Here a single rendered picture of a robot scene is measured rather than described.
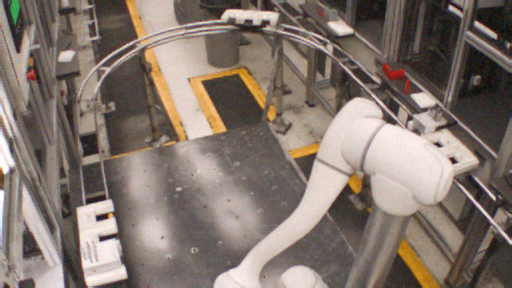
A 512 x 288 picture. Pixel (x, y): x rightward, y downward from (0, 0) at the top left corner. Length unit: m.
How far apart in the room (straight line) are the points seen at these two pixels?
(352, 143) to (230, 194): 1.07
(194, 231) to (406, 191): 1.10
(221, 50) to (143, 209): 2.45
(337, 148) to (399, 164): 0.16
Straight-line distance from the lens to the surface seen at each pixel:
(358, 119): 1.11
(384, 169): 1.06
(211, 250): 1.88
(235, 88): 4.02
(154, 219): 2.02
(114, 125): 3.79
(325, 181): 1.12
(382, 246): 1.19
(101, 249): 1.64
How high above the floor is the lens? 2.14
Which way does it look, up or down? 39 degrees down
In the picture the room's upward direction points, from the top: 2 degrees counter-clockwise
